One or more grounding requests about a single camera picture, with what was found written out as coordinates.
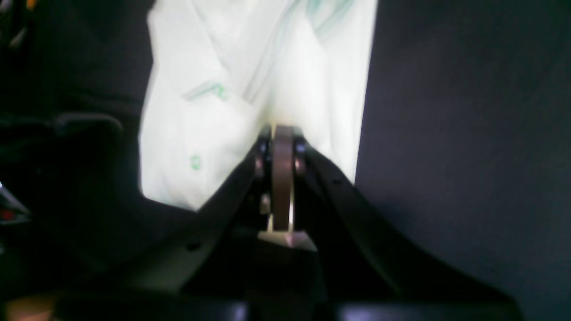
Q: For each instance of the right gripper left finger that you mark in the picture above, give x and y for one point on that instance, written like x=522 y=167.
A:
x=198 y=273

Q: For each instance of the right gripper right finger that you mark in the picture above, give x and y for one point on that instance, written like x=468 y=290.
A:
x=372 y=271

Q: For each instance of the light green T-shirt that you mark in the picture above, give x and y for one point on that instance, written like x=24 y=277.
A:
x=223 y=69

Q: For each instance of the black table cloth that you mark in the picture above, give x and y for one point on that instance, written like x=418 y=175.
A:
x=465 y=143

